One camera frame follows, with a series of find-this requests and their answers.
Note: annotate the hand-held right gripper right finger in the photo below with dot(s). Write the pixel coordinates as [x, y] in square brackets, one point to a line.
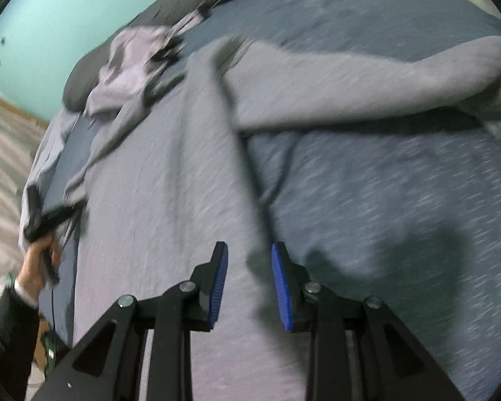
[282, 288]

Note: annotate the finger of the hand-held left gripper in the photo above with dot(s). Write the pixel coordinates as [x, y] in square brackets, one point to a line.
[64, 213]

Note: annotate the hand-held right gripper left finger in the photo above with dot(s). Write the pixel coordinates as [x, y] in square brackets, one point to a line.
[219, 284]

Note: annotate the grey knit sweater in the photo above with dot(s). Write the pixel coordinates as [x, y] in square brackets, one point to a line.
[171, 175]

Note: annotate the person's left forearm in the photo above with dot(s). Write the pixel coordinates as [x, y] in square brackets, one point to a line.
[8, 334]

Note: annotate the person's left hand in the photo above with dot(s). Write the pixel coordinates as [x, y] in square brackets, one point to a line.
[31, 267]

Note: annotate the beige striped curtain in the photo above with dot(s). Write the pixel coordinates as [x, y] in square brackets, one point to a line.
[4, 175]

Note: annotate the light grey duvet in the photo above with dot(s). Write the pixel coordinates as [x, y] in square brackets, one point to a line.
[46, 150]

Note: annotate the blue patterned bed blanket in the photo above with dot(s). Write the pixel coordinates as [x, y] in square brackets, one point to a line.
[380, 196]

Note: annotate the light lilac jacket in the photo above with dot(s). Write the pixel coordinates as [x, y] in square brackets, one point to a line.
[125, 62]

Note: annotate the wooden frame strip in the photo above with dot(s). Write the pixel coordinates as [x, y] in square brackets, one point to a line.
[21, 112]

